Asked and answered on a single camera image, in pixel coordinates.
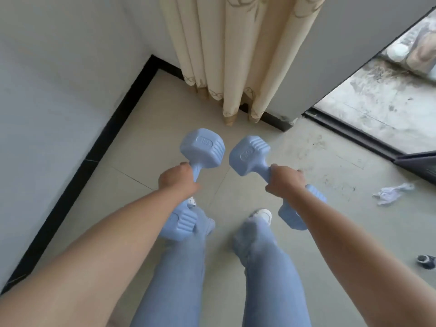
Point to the person's right hand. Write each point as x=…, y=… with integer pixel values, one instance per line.
x=285, y=182

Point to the person's left hand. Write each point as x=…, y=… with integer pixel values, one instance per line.
x=176, y=182

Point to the person's right fingers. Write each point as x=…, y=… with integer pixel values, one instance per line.
x=288, y=168

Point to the person's left fingers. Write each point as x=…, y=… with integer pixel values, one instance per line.
x=186, y=164

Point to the light blue dumbbell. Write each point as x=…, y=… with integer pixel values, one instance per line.
x=259, y=160
x=199, y=156

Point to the person's right forearm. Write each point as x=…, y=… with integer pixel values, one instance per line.
x=361, y=255

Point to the person's left forearm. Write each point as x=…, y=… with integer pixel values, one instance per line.
x=85, y=262

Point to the person's left white shoe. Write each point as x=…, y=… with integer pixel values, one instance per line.
x=192, y=201

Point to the person's white shoe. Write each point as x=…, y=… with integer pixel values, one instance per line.
x=192, y=201
x=263, y=214

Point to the person's right white shoe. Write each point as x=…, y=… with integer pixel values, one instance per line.
x=263, y=214

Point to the black sliding door track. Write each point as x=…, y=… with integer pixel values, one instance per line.
x=354, y=131

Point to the black baseboard strip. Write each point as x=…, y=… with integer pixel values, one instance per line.
x=85, y=170

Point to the crumpled white cloth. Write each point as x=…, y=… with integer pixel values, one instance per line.
x=390, y=194

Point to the person's right jeans leg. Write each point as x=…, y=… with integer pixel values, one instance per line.
x=269, y=275

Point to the person's jeans leg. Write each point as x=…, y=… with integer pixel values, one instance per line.
x=269, y=275
x=177, y=279

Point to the person's left jeans leg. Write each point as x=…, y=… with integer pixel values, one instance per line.
x=177, y=279

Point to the beige patterned curtain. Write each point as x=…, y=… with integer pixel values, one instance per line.
x=238, y=47

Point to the small black and white object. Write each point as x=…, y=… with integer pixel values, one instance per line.
x=426, y=260

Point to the pale sacks outside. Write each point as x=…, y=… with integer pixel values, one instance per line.
x=414, y=47

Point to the dark sliding door frame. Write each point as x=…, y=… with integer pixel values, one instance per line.
x=417, y=165

